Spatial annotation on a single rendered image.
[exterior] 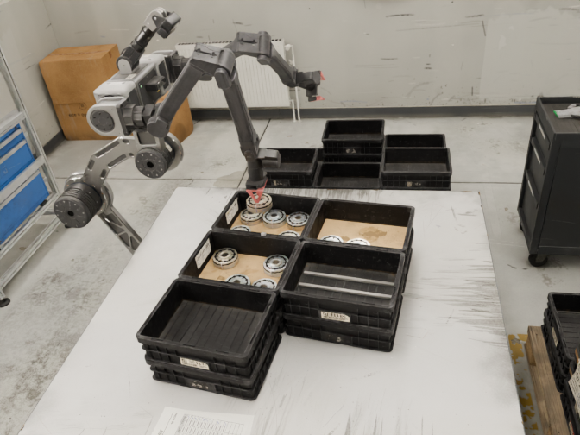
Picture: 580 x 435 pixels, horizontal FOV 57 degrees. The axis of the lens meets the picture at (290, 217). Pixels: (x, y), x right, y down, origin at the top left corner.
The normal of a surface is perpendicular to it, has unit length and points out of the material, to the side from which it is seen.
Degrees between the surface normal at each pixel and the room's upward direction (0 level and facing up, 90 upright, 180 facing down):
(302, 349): 0
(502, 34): 90
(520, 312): 0
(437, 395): 0
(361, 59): 90
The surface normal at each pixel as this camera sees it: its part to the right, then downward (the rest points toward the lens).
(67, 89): -0.09, 0.59
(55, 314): -0.10, -0.81
